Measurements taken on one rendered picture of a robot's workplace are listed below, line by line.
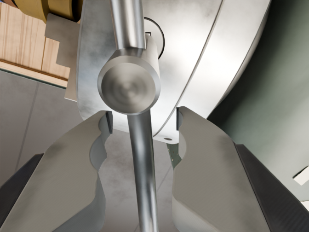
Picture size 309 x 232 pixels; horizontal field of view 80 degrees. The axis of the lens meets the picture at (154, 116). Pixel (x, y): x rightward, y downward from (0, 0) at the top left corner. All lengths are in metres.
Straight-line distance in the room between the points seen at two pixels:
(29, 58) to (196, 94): 0.47
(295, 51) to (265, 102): 0.05
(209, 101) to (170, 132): 0.06
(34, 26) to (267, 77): 0.50
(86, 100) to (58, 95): 1.36
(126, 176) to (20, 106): 1.00
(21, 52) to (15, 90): 1.11
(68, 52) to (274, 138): 0.26
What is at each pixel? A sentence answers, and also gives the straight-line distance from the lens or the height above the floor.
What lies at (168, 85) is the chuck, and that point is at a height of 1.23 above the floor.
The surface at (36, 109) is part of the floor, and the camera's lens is 1.65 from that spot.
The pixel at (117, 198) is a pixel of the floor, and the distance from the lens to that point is 1.92.
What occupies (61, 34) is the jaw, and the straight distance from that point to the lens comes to 0.30.
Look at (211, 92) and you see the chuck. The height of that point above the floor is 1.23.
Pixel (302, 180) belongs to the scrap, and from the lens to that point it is 0.22.
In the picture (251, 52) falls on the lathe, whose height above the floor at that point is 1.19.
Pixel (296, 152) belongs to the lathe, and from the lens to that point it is 0.20.
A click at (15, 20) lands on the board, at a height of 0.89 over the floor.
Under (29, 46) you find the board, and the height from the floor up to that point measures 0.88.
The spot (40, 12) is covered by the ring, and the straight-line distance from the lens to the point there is 0.30.
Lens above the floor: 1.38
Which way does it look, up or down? 69 degrees down
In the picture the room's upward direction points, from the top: 168 degrees clockwise
